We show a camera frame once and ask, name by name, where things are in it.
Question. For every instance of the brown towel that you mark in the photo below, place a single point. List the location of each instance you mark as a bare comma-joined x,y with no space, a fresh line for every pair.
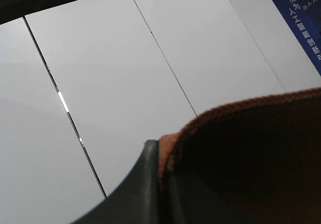
251,161

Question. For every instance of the blue banner with white text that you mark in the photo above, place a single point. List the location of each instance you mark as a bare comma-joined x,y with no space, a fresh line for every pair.
303,18

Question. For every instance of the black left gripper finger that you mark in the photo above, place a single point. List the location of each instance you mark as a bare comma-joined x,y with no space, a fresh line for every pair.
135,200

